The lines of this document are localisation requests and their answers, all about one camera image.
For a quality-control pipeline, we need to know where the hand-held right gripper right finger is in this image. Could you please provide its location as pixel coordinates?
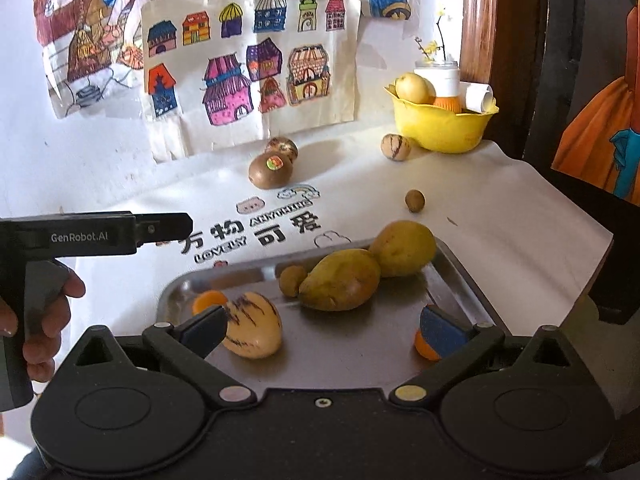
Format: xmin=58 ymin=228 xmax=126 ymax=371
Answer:
xmin=388 ymin=305 xmax=584 ymax=408

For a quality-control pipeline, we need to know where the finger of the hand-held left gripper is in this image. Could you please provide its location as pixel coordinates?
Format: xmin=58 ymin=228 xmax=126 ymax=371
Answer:
xmin=131 ymin=212 xmax=195 ymax=249

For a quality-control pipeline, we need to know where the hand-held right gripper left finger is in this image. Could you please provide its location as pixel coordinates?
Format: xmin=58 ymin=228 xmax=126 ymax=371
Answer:
xmin=64 ymin=304 xmax=258 ymax=409

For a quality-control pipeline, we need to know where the small orange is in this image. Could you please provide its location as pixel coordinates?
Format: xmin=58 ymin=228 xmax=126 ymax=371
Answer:
xmin=414 ymin=329 xmax=441 ymax=362
xmin=192 ymin=290 xmax=230 ymax=317

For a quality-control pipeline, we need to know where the large striped pepino melon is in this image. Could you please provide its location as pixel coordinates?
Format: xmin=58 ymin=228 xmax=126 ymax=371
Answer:
xmin=221 ymin=292 xmax=283 ymax=360

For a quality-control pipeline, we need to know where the metal tray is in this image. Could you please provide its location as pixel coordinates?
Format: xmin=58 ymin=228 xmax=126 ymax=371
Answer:
xmin=156 ymin=234 xmax=511 ymax=396

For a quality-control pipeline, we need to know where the small green mango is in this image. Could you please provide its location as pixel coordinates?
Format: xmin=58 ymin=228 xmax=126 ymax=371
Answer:
xmin=369 ymin=220 xmax=438 ymax=278

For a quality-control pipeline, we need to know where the brown kiwi with sticker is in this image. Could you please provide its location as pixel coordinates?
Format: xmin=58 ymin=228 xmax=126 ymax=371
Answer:
xmin=248 ymin=152 xmax=294 ymax=190

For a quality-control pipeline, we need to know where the large green mango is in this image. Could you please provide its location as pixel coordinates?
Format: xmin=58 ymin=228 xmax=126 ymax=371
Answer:
xmin=298 ymin=248 xmax=382 ymax=312

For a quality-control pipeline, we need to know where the dark striped pepino melon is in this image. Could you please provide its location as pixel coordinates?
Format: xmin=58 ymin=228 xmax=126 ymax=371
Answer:
xmin=265 ymin=136 xmax=299 ymax=162

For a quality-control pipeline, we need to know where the small pale pepino melon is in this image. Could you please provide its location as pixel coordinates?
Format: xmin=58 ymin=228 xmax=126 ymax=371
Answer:
xmin=381 ymin=133 xmax=412 ymax=162

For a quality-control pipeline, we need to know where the person's left hand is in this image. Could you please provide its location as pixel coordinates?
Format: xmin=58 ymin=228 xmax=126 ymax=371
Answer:
xmin=0 ymin=263 xmax=87 ymax=384

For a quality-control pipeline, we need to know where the coloured houses drawing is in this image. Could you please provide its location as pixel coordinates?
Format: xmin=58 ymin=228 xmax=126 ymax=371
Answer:
xmin=140 ymin=0 xmax=362 ymax=163

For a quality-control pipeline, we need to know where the white printed table cloth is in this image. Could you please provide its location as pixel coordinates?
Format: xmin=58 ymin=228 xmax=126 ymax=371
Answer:
xmin=112 ymin=137 xmax=615 ymax=338

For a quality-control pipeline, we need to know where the white plastic bin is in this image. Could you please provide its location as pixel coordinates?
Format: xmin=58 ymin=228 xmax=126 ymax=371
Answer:
xmin=575 ymin=295 xmax=632 ymax=411

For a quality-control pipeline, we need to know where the drawing with yellow fan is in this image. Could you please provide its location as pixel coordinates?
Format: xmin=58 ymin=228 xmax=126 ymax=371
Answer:
xmin=32 ymin=0 xmax=278 ymax=120

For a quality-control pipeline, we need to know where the yellow plastic bowl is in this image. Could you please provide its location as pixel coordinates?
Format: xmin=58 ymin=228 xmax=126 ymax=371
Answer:
xmin=384 ymin=85 xmax=500 ymax=155

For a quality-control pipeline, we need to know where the white paper roll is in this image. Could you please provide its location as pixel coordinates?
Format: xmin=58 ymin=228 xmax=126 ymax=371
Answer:
xmin=460 ymin=81 xmax=496 ymax=114

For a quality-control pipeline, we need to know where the yellow pear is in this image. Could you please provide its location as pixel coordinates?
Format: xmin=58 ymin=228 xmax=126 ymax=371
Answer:
xmin=395 ymin=72 xmax=437 ymax=106

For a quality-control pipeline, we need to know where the white jar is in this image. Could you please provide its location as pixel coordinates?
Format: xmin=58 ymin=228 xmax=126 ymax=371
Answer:
xmin=414 ymin=60 xmax=461 ymax=98

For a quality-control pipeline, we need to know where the orange dress painting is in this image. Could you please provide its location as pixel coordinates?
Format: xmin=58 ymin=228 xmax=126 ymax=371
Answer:
xmin=550 ymin=0 xmax=640 ymax=200

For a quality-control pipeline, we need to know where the yellow flower sprig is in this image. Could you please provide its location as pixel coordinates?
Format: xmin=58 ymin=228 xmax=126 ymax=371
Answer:
xmin=415 ymin=8 xmax=448 ymax=65

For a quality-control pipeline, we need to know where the brown wooden door frame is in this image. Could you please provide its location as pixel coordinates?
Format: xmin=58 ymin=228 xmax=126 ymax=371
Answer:
xmin=460 ymin=0 xmax=543 ymax=92

